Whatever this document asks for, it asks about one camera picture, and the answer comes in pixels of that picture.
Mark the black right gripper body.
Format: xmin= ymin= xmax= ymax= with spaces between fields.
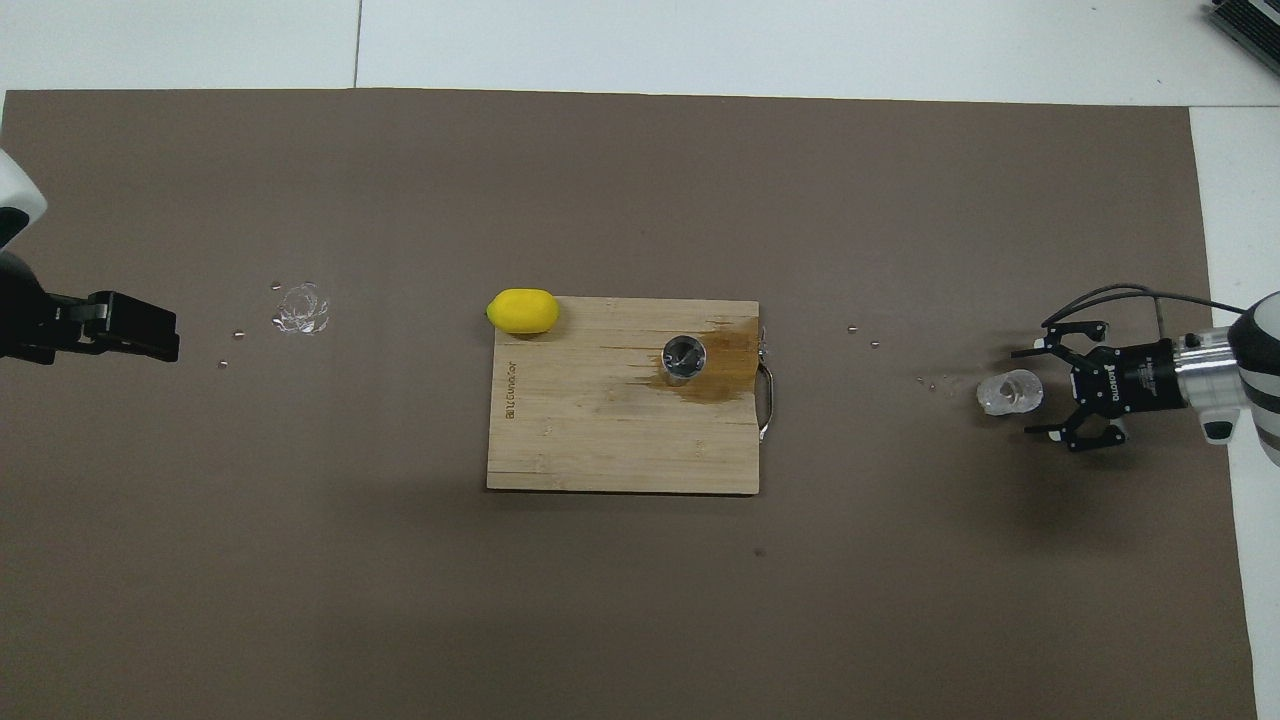
xmin=1072 ymin=338 xmax=1186 ymax=416

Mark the yellow lemon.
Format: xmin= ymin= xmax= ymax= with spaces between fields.
xmin=486 ymin=288 xmax=560 ymax=335

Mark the clear glass cup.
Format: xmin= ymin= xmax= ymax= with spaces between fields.
xmin=976 ymin=368 xmax=1044 ymax=417

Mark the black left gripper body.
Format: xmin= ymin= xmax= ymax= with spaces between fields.
xmin=0 ymin=250 xmax=93 ymax=365

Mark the grey ribbed device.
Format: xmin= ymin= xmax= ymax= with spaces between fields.
xmin=1205 ymin=0 xmax=1280 ymax=77

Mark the brown table mat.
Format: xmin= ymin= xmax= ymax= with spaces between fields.
xmin=0 ymin=88 xmax=1259 ymax=720

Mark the wooden cutting board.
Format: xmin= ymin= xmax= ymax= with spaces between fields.
xmin=486 ymin=297 xmax=778 ymax=495

